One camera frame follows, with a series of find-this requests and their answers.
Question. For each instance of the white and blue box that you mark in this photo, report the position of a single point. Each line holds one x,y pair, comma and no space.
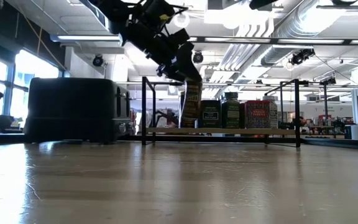
353,132

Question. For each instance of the yellow lid spice jar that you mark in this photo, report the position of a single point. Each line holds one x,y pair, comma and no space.
191,102

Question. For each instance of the red lid spice tin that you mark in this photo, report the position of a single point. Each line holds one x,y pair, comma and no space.
256,113

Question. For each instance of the black four-slot toaster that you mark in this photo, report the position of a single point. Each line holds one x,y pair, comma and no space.
73,109

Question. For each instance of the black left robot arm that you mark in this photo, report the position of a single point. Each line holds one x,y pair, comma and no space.
110,12

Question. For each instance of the long ceiling light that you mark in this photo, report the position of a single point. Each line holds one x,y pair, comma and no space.
85,38

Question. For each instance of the black ceiling spotlight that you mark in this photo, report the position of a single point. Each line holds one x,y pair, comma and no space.
197,57
98,60

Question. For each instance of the round white ceiling lamp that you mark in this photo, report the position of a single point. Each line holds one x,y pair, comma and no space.
182,19

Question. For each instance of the black table frame rail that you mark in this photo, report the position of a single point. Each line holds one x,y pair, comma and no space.
331,142
2,138

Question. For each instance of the green spice jar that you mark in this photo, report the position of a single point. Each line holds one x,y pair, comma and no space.
231,112

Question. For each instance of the small black block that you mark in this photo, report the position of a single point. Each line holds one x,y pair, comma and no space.
210,113

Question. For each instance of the wooden shelf black metal frame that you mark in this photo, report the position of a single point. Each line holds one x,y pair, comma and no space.
219,130

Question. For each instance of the black ceiling rail camera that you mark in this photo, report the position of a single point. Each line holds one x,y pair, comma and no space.
301,56

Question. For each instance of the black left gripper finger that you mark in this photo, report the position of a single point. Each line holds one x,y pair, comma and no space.
166,71
186,65

